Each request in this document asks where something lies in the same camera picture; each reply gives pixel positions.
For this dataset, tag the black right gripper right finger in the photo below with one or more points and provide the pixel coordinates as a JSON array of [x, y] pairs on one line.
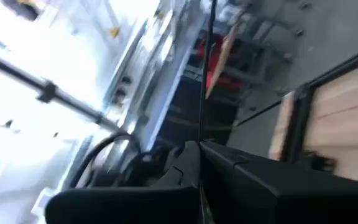
[[291, 202]]

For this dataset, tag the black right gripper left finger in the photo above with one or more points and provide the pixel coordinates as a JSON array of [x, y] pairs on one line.
[[129, 205]]

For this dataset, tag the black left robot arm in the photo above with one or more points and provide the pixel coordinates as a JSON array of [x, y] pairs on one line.
[[129, 169]]

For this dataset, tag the black pipe with clamps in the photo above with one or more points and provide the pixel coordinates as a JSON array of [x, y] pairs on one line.
[[73, 104]]

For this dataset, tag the wooden board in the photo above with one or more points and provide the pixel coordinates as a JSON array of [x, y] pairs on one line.
[[225, 56]]

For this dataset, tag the red storage bin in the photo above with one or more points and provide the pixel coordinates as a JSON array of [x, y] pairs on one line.
[[217, 46]]

